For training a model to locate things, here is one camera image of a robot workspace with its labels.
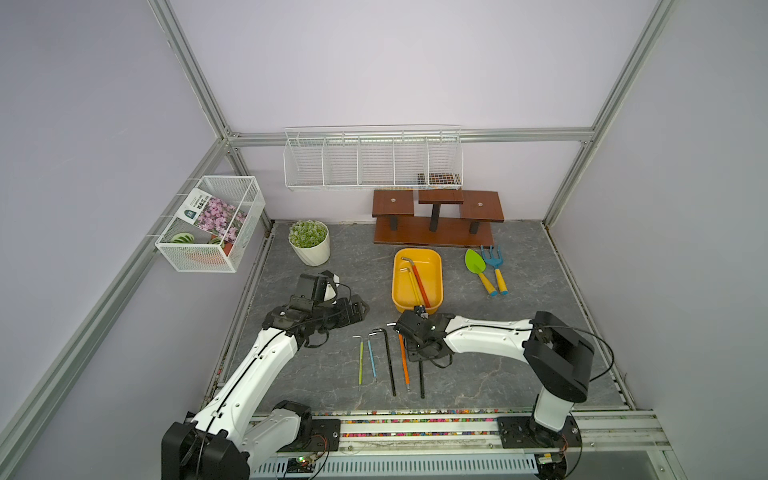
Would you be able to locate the green small hex key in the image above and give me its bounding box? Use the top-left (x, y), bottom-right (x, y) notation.
top-left (352, 335), bottom-right (365, 388)

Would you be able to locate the long white wire shelf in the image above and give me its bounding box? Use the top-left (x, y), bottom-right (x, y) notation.
top-left (283, 124), bottom-right (464, 190)

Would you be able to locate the long black hex key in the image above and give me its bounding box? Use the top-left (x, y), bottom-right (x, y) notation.
top-left (418, 360), bottom-right (426, 399)

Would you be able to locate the red long hex key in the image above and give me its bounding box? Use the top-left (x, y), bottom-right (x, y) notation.
top-left (401, 256), bottom-right (432, 308)

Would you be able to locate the small dark tray in shelf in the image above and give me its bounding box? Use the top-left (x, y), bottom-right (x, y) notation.
top-left (417, 172), bottom-right (462, 188)

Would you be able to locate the blue toy garden rake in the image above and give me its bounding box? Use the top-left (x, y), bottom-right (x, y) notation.
top-left (480, 245), bottom-right (509, 295)

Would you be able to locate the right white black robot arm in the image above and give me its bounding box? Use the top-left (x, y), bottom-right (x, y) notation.
top-left (393, 311), bottom-right (615, 450)

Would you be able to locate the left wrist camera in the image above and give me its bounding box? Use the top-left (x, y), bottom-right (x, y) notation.
top-left (289, 270), bottom-right (340, 310)

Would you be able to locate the blue small hex key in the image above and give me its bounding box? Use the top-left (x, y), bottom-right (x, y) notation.
top-left (366, 334), bottom-right (378, 379)

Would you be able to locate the brown wooden tiered stand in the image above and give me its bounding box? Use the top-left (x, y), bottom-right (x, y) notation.
top-left (372, 189), bottom-right (505, 247)

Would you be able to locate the white pot green plant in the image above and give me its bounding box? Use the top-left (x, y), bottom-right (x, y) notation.
top-left (288, 220), bottom-right (331, 267)

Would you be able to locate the white wire wall basket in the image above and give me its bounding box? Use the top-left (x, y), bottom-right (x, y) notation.
top-left (155, 175), bottom-right (265, 273)

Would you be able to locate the thin black hex key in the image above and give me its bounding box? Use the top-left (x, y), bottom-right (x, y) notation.
top-left (371, 327), bottom-right (397, 397)

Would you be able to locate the yellow hex key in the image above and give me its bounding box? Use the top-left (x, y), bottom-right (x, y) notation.
top-left (400, 267), bottom-right (425, 306)

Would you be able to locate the orange hex key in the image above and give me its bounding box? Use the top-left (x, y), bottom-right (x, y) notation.
top-left (386, 322), bottom-right (411, 392)

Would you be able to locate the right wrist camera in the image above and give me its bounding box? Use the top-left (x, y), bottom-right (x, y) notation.
top-left (413, 305), bottom-right (428, 319)

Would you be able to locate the flower seed packet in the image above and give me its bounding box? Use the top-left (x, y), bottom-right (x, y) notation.
top-left (175, 188), bottom-right (247, 243)

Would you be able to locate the green toy garden trowel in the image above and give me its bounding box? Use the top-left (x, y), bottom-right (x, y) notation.
top-left (464, 249), bottom-right (498, 297)

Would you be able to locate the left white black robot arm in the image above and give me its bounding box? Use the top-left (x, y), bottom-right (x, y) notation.
top-left (161, 295), bottom-right (370, 479)

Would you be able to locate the yellow plastic storage box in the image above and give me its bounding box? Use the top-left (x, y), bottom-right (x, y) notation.
top-left (391, 248), bottom-right (444, 315)

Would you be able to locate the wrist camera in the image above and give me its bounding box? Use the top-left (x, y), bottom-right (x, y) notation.
top-left (413, 305), bottom-right (428, 319)
top-left (289, 270), bottom-right (340, 310)

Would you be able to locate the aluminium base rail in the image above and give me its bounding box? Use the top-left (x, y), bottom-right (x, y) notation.
top-left (161, 409), bottom-right (688, 480)

